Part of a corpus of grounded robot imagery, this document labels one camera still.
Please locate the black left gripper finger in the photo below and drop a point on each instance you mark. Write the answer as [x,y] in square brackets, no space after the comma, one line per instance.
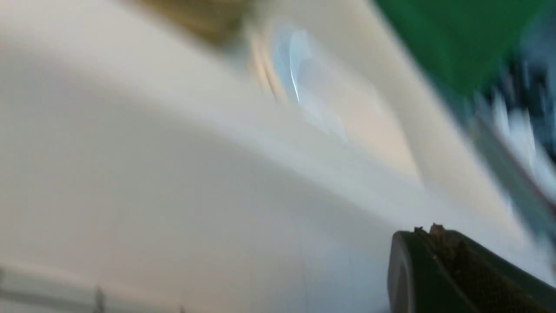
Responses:
[444,271]

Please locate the top tan bowl in stack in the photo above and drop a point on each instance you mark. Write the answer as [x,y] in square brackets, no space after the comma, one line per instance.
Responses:
[217,22]

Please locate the olive grey spoon bin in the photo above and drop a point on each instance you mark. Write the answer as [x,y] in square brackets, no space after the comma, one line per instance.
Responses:
[519,164]

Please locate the green backdrop cloth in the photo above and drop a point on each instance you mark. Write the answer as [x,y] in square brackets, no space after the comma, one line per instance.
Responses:
[462,44]

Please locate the stacked white square dish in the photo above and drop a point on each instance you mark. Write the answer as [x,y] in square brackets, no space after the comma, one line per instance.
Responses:
[302,75]

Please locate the large white plastic bin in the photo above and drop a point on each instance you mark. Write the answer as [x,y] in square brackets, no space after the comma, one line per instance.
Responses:
[145,171]

